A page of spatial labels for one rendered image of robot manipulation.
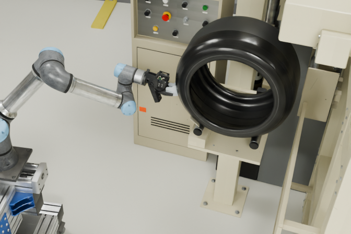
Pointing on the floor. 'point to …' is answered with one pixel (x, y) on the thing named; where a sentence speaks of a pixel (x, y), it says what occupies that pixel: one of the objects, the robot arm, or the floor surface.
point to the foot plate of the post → (235, 209)
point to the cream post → (242, 72)
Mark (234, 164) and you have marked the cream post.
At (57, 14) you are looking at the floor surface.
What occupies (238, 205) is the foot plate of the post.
